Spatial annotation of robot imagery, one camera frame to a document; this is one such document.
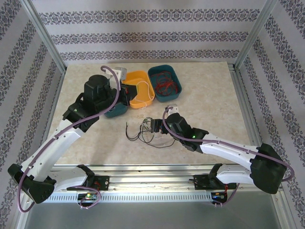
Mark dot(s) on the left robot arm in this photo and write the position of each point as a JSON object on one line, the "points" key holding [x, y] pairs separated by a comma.
{"points": [[47, 152]]}

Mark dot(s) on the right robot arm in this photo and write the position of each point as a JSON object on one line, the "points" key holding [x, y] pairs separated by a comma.
{"points": [[226, 150]]}

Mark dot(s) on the yellow plastic bin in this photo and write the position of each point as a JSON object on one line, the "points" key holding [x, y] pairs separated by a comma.
{"points": [[143, 77]]}

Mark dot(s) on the teal plastic bin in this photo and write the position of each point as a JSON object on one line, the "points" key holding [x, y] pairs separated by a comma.
{"points": [[116, 113], [176, 95]]}

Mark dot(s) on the small circuit board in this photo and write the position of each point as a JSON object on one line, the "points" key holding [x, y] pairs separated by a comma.
{"points": [[218, 195], [88, 196]]}

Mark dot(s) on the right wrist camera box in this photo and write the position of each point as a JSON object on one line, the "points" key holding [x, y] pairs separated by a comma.
{"points": [[172, 109]]}

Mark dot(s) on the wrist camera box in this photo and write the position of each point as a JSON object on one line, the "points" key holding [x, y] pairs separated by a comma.
{"points": [[172, 109], [120, 72]]}

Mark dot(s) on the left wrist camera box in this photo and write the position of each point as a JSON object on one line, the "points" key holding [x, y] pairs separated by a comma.
{"points": [[120, 72]]}

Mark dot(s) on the aluminium frame post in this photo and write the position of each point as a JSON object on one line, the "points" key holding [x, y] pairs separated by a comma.
{"points": [[255, 35], [45, 35]]}

